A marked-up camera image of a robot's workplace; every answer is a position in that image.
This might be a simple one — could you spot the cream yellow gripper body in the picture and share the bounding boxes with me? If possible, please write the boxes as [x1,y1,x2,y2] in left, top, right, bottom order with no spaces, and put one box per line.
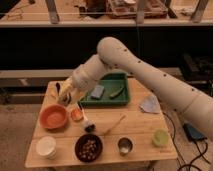
[57,78,78,104]

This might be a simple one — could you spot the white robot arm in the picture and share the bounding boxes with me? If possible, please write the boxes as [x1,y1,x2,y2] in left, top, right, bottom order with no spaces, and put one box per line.
[58,37,213,141]

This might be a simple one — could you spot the red orange bowl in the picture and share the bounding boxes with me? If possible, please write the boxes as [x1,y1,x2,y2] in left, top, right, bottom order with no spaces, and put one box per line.
[39,105,68,130]

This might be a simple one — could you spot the dark bowl with nuts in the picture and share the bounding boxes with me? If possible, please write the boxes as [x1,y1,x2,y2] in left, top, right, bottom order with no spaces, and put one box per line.
[75,134,103,162]

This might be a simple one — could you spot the yellow banana toy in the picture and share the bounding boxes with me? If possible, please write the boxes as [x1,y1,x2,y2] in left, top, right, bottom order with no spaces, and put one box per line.
[51,92,58,99]

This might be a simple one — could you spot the orange peach toy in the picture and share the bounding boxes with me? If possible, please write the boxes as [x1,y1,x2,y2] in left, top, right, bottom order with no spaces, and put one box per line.
[71,108,83,122]

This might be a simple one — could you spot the blue grey sponge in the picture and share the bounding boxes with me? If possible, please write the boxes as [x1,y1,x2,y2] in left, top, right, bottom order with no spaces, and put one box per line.
[90,85,105,99]

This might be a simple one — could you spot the green plastic tray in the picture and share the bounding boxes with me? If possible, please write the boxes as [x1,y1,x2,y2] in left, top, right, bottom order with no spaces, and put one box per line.
[81,73,130,106]

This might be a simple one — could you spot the green cucumber toy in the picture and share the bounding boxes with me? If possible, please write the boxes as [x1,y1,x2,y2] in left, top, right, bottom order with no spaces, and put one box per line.
[109,87,124,99]

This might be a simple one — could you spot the white stacked cup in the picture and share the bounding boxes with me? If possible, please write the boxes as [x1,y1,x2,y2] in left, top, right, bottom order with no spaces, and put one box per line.
[36,136,56,159]

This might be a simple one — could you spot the wooden spoon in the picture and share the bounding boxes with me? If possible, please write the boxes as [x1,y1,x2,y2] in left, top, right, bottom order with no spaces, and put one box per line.
[102,115,126,136]

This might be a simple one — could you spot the small metal cup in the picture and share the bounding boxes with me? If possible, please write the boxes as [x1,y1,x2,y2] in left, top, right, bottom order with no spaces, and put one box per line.
[118,137,133,156]

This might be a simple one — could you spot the crumpled grey blue cloth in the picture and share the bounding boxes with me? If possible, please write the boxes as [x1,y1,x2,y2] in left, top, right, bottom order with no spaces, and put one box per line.
[140,94,161,114]

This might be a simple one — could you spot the light green cup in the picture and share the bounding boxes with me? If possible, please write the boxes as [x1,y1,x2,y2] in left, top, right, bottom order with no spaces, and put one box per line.
[152,129,169,147]

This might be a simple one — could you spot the blue black box on floor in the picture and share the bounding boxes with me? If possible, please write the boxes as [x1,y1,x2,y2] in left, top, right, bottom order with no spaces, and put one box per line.
[183,123,206,141]

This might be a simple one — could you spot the black cable on floor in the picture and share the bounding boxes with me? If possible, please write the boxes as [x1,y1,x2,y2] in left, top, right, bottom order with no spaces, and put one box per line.
[162,111,213,171]

